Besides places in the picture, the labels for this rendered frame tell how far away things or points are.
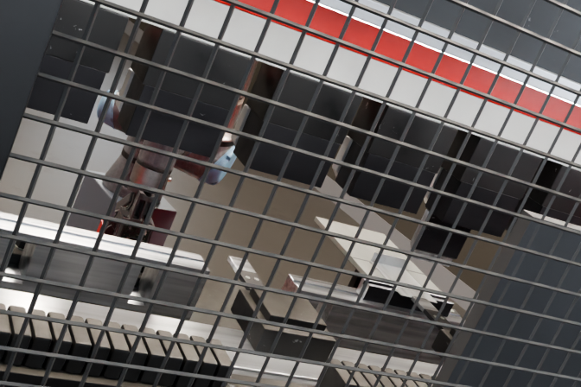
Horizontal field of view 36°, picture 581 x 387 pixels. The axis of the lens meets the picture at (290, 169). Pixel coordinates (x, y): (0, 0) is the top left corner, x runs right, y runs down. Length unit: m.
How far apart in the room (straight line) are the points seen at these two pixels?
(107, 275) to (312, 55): 0.47
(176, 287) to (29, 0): 1.03
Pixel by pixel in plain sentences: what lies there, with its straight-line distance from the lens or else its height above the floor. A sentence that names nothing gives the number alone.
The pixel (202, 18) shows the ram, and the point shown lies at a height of 1.36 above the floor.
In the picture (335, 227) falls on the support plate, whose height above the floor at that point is 1.00.
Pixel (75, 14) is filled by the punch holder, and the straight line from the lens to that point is 1.27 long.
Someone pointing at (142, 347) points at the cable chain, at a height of 1.04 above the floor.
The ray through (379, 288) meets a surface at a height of 1.00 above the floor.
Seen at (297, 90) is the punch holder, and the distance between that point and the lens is 1.39.
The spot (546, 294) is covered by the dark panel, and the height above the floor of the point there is 1.25.
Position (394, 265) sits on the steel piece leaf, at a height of 1.00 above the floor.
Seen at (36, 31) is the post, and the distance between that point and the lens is 0.51.
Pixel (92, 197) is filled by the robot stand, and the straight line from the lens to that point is 2.27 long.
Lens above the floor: 1.53
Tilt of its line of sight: 14 degrees down
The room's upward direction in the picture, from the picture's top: 24 degrees clockwise
